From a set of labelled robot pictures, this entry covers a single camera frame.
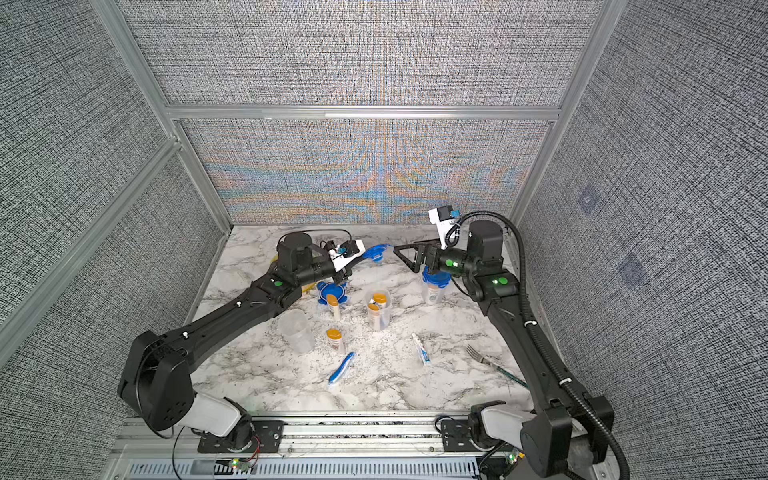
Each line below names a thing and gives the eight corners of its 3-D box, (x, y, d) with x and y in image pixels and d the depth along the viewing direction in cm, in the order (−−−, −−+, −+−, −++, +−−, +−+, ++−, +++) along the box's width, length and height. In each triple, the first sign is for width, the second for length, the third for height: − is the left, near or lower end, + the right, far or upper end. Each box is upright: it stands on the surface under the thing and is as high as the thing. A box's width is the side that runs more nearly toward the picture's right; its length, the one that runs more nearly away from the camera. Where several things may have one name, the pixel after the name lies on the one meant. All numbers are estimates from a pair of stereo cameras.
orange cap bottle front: (331, 355, 89) (325, 338, 79) (332, 345, 91) (326, 328, 81) (344, 355, 89) (339, 338, 79) (344, 345, 90) (340, 328, 81)
